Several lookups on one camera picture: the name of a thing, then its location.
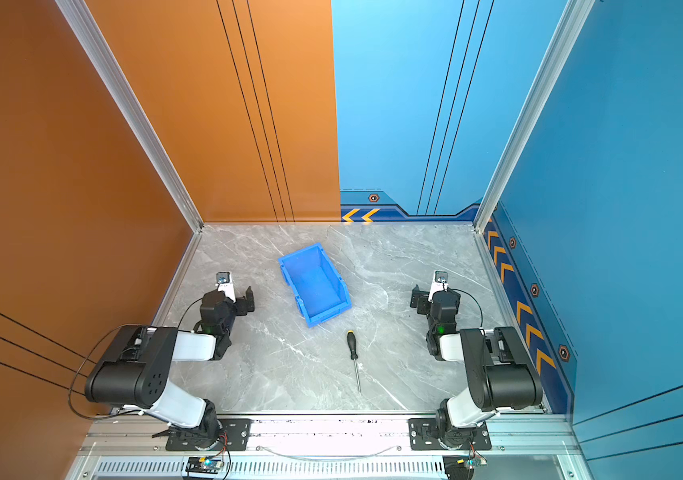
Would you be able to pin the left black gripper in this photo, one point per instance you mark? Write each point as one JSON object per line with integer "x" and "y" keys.
{"x": 240, "y": 302}

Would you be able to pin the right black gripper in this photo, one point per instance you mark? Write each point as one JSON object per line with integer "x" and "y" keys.
{"x": 420, "y": 301}

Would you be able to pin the black handled screwdriver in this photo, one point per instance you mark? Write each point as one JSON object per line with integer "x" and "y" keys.
{"x": 352, "y": 345}

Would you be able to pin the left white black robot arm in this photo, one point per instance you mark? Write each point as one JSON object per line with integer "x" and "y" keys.
{"x": 134, "y": 371}

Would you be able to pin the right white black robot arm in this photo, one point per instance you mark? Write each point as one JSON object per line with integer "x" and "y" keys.
{"x": 500, "y": 374}

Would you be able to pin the blue plastic bin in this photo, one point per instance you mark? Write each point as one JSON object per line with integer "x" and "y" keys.
{"x": 319, "y": 290}

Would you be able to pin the left green circuit board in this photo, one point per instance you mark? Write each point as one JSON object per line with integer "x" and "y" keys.
{"x": 205, "y": 467}

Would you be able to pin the green circuit board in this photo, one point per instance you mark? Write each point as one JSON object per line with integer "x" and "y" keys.
{"x": 205, "y": 467}
{"x": 473, "y": 461}

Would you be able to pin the right green circuit board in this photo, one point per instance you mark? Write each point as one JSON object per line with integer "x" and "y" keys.
{"x": 473, "y": 461}

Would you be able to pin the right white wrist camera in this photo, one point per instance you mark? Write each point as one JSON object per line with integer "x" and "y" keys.
{"x": 439, "y": 283}

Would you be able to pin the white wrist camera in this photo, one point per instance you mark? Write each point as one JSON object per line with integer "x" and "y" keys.
{"x": 225, "y": 284}
{"x": 439, "y": 283}

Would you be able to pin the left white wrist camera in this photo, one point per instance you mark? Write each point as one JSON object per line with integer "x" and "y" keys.
{"x": 225, "y": 284}

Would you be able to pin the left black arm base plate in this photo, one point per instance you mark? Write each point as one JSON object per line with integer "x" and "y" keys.
{"x": 231, "y": 434}

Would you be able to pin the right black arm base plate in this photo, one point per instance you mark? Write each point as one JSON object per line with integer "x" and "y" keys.
{"x": 425, "y": 434}

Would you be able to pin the aluminium front rail frame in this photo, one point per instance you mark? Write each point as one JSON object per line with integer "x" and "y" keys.
{"x": 337, "y": 446}

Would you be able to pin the right aluminium corner post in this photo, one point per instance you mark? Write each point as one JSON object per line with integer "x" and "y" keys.
{"x": 568, "y": 29}

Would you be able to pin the aluminium corner post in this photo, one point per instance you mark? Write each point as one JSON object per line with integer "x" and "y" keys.
{"x": 568, "y": 29}
{"x": 87, "y": 31}

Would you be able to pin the left aluminium corner post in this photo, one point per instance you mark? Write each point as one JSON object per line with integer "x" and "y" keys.
{"x": 87, "y": 31}

